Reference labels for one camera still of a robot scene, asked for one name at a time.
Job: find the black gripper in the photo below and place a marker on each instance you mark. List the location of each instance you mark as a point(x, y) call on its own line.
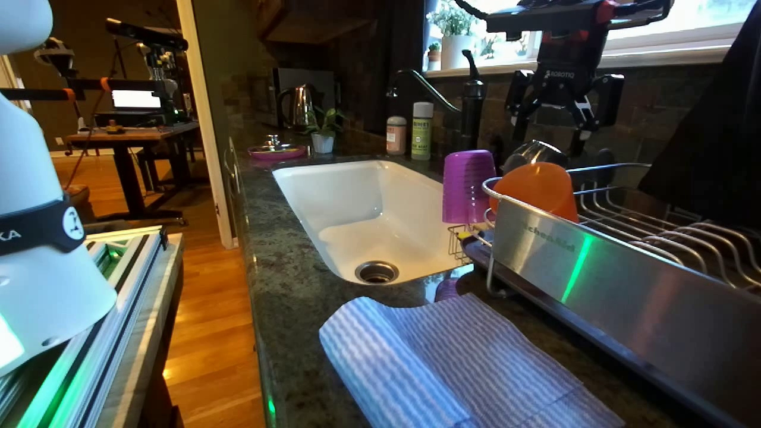
point(568, 75)

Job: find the silver metal bowl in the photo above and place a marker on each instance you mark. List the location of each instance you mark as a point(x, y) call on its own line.
point(531, 156)

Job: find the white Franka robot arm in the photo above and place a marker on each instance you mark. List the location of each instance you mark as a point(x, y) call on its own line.
point(38, 277)

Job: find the orange plastic bowl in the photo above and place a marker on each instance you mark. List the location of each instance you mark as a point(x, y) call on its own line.
point(538, 191)

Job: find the white window sill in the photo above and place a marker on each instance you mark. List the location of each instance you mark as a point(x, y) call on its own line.
point(673, 53)

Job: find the purple plastic cup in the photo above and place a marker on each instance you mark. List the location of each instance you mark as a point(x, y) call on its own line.
point(466, 186)

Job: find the windowsill plant in white pot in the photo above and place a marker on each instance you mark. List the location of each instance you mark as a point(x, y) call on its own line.
point(453, 43)

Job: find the small dark windowsill pot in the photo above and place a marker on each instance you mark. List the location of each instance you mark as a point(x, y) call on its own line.
point(434, 57)

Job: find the green bottle white cap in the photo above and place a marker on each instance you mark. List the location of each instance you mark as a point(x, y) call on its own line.
point(421, 132)

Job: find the dark kitchen faucet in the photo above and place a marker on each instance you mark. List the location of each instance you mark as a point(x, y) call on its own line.
point(419, 83)

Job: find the stainless steel dish rack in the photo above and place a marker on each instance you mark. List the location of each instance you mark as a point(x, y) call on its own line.
point(632, 293)

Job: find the white kitchen sink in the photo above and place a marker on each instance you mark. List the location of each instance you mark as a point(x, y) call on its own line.
point(356, 205)

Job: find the plant in small white pot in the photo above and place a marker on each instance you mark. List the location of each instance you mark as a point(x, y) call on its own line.
point(321, 141)

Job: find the metal sink drain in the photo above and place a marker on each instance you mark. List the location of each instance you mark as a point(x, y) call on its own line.
point(375, 272)

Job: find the metal kettle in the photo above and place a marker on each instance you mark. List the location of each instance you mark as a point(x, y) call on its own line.
point(296, 107)

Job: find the blue striped dish cloth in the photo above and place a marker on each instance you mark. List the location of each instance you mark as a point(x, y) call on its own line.
point(459, 364)

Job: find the pink soap dish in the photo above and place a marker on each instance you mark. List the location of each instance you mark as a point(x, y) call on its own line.
point(277, 156)

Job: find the lit computer monitor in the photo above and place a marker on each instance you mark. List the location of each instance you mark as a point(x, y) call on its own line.
point(136, 97)

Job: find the dark wooden desk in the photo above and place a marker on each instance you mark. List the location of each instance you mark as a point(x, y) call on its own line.
point(126, 139)

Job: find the stand with red clamps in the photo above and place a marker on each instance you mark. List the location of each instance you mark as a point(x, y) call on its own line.
point(48, 91)

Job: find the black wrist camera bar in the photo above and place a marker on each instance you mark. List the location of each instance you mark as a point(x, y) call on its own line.
point(555, 14)

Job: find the white door frame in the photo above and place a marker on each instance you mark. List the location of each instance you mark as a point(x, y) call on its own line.
point(204, 144)

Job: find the black camera tripod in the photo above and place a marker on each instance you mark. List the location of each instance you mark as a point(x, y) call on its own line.
point(155, 38)

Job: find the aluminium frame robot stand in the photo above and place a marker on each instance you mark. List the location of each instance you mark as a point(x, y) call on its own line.
point(120, 317)

